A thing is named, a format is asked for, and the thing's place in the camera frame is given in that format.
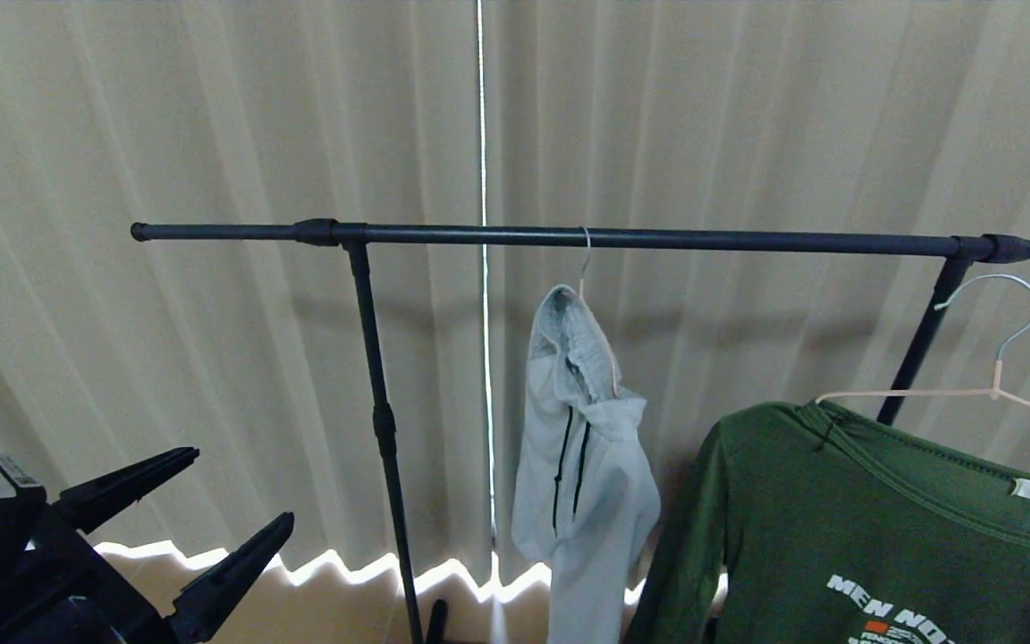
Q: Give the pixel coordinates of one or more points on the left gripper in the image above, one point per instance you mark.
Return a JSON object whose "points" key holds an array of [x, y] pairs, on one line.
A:
{"points": [[50, 599]]}

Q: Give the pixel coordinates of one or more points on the black clothes rack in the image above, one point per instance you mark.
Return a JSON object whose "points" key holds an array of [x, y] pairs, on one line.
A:
{"points": [[658, 240]]}

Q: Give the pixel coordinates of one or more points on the beige curtain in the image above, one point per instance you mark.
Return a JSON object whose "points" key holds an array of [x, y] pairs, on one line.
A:
{"points": [[211, 107]]}

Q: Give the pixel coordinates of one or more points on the pink clothes hanger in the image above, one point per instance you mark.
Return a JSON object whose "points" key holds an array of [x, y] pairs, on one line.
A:
{"points": [[583, 259], [926, 394]]}

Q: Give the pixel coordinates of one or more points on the green garment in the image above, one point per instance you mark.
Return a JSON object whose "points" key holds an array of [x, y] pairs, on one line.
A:
{"points": [[837, 519]]}

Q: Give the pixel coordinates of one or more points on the pale grey shorts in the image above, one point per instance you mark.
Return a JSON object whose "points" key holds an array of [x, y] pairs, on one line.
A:
{"points": [[586, 501]]}

